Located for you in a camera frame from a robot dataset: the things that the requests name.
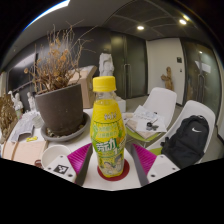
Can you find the long ceiling light strip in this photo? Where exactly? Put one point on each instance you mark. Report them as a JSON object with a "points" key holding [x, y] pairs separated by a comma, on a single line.
{"points": [[50, 10]]}

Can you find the brown cardboard box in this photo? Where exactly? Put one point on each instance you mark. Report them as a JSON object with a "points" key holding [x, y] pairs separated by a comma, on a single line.
{"points": [[87, 90]]}

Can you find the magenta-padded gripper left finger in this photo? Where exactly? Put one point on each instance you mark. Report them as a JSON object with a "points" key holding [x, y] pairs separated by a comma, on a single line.
{"points": [[61, 168]]}

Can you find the grey pot with dried plant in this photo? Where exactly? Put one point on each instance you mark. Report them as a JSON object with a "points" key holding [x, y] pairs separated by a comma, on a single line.
{"points": [[61, 108]]}

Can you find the white chair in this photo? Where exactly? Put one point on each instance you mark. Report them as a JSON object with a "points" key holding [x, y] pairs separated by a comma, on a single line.
{"points": [[196, 110], [163, 101]]}

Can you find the small white figurine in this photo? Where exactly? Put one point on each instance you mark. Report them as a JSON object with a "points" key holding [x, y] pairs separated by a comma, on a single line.
{"points": [[17, 103]]}

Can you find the black backpack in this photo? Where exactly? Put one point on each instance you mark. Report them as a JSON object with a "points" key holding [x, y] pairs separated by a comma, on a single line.
{"points": [[186, 140]]}

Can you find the small yellow strip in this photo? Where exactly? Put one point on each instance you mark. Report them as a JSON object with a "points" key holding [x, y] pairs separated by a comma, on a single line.
{"points": [[31, 138]]}

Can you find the printed paper sheets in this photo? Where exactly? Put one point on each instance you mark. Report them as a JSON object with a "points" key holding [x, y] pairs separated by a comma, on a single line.
{"points": [[23, 126]]}

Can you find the flat round red coaster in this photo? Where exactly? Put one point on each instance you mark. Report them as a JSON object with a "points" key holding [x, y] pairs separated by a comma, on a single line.
{"points": [[125, 171]]}

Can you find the wooden figure statue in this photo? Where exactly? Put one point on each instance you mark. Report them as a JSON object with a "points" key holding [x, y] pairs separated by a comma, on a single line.
{"points": [[167, 78]]}

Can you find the grey plant saucer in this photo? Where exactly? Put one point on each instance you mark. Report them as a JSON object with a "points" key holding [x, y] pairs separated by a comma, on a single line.
{"points": [[78, 133]]}

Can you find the ceiling spotlights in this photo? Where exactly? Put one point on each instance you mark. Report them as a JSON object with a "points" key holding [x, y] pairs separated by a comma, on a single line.
{"points": [[140, 27]]}

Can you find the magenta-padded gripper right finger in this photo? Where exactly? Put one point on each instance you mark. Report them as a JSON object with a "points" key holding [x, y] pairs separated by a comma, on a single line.
{"points": [[161, 168]]}

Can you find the white torso statue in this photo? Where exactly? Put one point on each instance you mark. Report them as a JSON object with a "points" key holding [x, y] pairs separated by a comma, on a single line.
{"points": [[106, 65]]}

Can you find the stack of papers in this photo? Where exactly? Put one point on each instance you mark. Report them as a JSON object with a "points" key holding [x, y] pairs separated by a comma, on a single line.
{"points": [[145, 121]]}

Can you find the black wall screen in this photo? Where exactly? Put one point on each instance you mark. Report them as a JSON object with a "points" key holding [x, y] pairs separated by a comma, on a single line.
{"points": [[18, 75]]}

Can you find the yellow drink bottle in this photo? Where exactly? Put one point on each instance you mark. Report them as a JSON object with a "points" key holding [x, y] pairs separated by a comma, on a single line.
{"points": [[107, 126]]}

